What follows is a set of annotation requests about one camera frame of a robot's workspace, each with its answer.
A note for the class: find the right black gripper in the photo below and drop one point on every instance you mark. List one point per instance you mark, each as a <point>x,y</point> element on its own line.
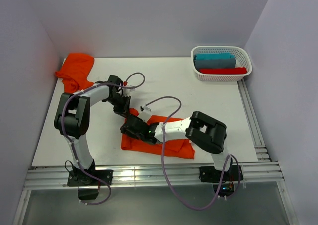
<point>123,129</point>

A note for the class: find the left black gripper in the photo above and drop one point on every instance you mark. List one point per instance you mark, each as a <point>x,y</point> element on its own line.
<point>124,110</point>

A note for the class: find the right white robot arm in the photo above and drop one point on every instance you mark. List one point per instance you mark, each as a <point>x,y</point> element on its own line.
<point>175,137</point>

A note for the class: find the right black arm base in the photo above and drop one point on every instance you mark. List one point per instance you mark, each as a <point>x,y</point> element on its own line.
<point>209,174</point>

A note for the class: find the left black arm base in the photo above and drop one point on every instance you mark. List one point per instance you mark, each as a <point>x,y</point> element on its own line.
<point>88,183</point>

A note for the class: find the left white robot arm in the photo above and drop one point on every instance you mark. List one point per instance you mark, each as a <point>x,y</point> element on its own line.
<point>73,115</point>

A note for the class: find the crumpled orange t-shirt pile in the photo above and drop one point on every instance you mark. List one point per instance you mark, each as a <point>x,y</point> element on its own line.
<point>74,72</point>

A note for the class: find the teal rolled t-shirt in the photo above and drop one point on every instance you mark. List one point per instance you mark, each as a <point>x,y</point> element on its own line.
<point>219,56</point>

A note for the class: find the grey rolled t-shirt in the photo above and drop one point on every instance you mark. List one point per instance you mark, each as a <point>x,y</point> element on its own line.
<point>213,64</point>

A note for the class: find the red rolled t-shirt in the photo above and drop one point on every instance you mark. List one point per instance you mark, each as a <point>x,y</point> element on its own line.
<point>229,71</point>

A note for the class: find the white plastic basket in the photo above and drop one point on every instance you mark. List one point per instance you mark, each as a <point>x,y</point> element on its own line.
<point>241,56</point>

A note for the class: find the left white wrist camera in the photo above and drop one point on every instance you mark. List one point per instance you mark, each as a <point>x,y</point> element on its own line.
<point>127,90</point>

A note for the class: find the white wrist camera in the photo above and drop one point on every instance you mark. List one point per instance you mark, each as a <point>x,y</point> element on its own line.
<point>145,114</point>
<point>127,90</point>

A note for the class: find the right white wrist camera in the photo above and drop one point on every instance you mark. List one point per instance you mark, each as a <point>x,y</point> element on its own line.
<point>145,114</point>

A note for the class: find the aluminium rail frame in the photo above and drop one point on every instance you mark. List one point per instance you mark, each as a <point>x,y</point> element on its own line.
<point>265,170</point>

